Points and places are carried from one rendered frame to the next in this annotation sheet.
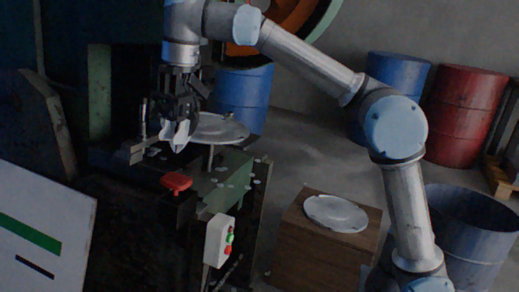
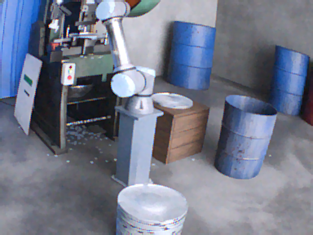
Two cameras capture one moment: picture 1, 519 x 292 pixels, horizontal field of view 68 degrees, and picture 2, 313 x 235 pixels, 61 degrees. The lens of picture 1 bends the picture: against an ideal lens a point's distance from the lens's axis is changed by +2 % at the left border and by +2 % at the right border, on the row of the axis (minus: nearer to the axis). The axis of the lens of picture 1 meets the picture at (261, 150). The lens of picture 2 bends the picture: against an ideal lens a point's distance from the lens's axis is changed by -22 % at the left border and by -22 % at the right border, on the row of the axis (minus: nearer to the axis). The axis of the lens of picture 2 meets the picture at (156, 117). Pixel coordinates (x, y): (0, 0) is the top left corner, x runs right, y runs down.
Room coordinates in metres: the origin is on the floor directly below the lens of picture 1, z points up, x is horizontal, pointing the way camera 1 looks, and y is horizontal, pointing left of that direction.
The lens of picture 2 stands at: (-0.55, -1.26, 1.02)
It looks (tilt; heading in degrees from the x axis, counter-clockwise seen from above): 20 degrees down; 26
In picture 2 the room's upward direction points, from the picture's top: 8 degrees clockwise
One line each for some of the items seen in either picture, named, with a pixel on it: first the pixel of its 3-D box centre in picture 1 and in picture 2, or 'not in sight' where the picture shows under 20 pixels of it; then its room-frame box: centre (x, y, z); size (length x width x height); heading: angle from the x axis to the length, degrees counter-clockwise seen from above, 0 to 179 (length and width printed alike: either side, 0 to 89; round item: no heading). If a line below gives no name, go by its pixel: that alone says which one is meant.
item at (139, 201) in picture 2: not in sight; (152, 201); (0.45, -0.82, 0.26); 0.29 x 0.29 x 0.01
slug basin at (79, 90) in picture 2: not in sight; (72, 86); (1.21, 0.31, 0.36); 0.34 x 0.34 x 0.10
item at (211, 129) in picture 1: (206, 126); (87, 35); (1.17, 0.19, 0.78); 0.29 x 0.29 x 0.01
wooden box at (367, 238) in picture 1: (327, 246); (168, 125); (1.51, -0.38, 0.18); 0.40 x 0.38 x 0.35; 72
